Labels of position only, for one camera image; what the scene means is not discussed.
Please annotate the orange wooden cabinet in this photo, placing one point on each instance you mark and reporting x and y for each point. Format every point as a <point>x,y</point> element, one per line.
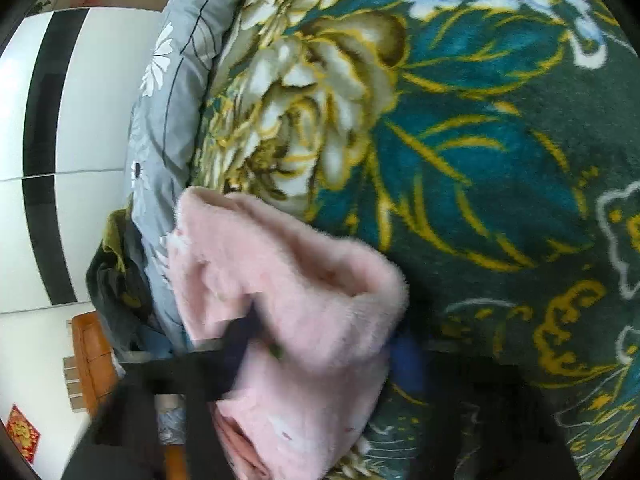
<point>93,356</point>

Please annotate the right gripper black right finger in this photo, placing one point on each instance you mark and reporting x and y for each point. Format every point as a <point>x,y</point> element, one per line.
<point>479,411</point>

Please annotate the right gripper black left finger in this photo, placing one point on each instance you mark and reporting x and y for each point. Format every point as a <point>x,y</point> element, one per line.
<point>158,419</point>

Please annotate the blue denim garment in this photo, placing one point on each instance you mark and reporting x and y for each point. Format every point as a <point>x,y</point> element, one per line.
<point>153,344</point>

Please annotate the dark clothes pile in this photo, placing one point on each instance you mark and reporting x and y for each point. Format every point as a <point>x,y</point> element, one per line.
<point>117,284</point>

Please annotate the red paper decoration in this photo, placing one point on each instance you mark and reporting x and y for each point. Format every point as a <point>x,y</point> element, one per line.
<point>21,432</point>

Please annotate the pink fleece pajama pants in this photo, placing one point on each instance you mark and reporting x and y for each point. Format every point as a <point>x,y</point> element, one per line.
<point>310,381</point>

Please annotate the green floral plush blanket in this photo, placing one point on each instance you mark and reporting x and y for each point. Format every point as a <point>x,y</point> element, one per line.
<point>490,148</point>

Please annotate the grey floral quilt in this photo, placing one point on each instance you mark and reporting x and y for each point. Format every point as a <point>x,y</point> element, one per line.
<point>163,130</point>

